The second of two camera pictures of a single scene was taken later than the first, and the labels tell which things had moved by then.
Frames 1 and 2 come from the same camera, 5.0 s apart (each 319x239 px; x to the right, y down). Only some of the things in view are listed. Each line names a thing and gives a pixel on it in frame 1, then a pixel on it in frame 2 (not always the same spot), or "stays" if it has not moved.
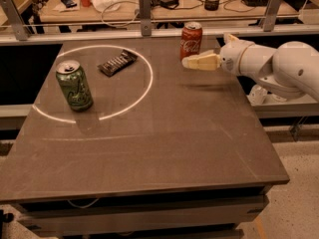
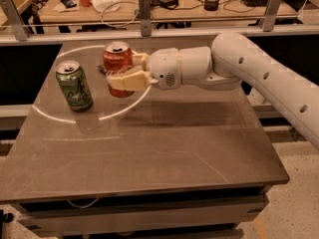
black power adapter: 169,3 stays
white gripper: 233,58 → 163,68
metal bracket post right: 268,20 stays
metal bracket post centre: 145,11 stays
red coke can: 190,40 → 118,57
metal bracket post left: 21,30 stays
